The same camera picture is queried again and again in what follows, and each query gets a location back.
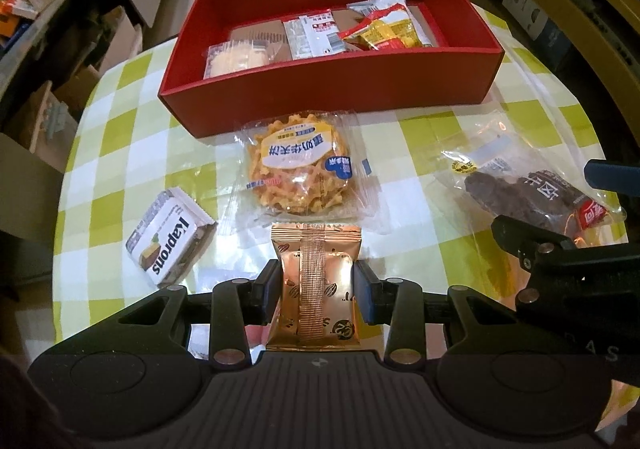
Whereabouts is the gold foil snack packet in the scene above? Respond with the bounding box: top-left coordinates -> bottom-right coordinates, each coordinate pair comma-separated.
267,222 -> 361,351

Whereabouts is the cardboard box under table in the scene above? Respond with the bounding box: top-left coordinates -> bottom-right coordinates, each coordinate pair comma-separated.
1,6 -> 142,247

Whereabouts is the white red label packet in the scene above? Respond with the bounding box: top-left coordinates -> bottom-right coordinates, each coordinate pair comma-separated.
283,10 -> 346,60

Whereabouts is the green white checkered tablecloth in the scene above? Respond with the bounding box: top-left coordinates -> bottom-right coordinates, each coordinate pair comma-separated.
53,16 -> 626,339

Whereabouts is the red yellow snack packet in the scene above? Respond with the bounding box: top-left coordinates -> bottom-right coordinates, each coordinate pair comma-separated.
338,4 -> 422,51

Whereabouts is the clear pale cracker packet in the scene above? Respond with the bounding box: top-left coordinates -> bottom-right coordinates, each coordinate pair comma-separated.
203,39 -> 282,79

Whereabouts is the clear fried noodle snack bag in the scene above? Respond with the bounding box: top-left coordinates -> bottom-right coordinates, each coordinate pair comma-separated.
230,111 -> 381,228

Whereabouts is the red rectangular box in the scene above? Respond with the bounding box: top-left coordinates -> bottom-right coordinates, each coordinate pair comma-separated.
158,0 -> 504,138

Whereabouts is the white Kaprons wafer packet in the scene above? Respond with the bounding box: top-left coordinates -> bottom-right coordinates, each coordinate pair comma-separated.
125,187 -> 217,287

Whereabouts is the clear dark brown snack bag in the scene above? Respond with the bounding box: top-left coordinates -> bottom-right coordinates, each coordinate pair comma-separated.
435,117 -> 626,247

